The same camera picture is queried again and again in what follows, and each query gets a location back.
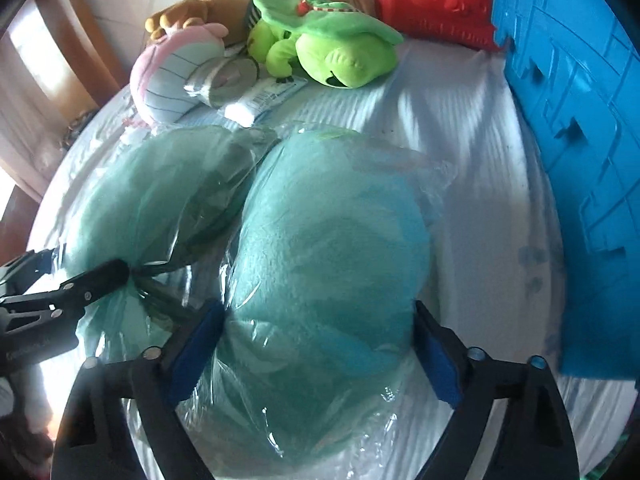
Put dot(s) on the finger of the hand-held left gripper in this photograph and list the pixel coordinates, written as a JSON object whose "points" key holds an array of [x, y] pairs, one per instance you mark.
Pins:
{"points": [[35, 265], [100, 280]]}

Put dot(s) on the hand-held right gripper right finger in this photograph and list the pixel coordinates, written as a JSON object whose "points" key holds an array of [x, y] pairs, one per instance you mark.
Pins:
{"points": [[441, 360]]}

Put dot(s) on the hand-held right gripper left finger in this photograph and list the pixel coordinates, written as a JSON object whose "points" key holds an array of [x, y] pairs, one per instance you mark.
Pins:
{"points": [[196, 347]]}

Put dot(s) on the small teal plush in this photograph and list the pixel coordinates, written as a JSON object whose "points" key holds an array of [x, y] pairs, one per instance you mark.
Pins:
{"points": [[150, 200]]}

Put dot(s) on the large teal plush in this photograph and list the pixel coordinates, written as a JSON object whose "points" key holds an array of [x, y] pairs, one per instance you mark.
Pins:
{"points": [[325, 260]]}

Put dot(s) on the pink and blue whale plush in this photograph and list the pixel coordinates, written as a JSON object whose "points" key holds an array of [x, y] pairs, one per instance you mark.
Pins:
{"points": [[165, 80]]}

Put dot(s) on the wrapped tape roll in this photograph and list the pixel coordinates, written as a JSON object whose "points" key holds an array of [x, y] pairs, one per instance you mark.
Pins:
{"points": [[220, 85]]}

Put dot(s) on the white bed sheet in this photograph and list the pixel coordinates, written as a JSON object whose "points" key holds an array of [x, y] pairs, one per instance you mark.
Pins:
{"points": [[450, 125]]}

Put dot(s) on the white tissue packet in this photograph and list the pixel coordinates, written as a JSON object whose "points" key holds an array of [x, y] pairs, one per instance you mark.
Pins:
{"points": [[255, 102]]}

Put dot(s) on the blue plastic crate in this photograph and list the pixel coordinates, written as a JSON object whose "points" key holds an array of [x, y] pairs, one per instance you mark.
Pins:
{"points": [[575, 135]]}

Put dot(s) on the brown plush with striped shirt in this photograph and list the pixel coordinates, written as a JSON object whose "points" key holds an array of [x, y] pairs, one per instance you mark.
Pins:
{"points": [[220, 7]]}

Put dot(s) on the green frog plush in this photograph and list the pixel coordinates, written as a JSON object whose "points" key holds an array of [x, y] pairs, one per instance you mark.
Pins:
{"points": [[340, 55]]}

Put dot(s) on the red plastic bin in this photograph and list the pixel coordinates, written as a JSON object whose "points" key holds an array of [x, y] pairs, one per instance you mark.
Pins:
{"points": [[440, 0]]}

